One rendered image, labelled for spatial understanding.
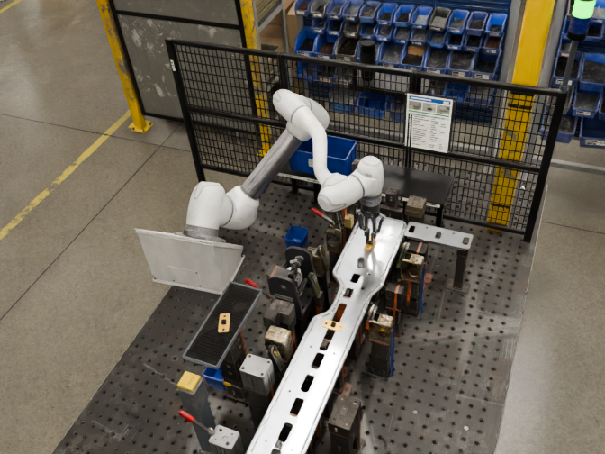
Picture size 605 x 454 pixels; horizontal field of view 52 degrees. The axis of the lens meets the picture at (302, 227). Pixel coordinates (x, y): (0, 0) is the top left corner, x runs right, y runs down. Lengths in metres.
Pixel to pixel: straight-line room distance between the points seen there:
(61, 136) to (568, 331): 4.24
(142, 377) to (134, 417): 0.19
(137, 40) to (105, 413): 3.10
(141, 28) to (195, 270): 2.49
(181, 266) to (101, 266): 1.47
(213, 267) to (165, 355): 0.44
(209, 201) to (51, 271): 1.86
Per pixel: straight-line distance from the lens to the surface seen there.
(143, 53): 5.12
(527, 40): 2.72
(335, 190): 2.37
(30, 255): 4.70
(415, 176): 3.07
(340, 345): 2.41
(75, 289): 4.32
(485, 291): 3.02
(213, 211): 2.91
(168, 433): 2.66
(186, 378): 2.21
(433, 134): 2.98
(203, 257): 2.88
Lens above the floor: 2.95
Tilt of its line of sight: 43 degrees down
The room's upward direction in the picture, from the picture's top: 6 degrees counter-clockwise
